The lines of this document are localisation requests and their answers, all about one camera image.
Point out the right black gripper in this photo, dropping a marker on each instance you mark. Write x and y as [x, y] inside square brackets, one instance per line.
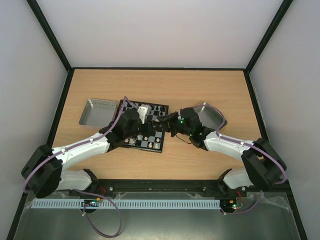
[171, 123]

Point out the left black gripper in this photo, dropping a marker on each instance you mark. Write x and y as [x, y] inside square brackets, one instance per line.
[149, 131]

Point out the gold metal tin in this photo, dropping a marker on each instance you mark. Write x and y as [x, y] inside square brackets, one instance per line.
[208, 116]

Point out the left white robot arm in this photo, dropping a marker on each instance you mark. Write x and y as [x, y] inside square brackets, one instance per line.
[48, 171]

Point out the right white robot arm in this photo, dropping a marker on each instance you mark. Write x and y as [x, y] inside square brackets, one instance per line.
[263, 167]

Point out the black and grey chessboard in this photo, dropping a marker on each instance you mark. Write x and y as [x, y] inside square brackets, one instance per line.
[154, 141]

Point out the light blue cable duct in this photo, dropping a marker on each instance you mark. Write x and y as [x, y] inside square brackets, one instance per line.
[129, 204]

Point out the metal base plate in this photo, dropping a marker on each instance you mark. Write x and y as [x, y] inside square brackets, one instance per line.
[264, 222]

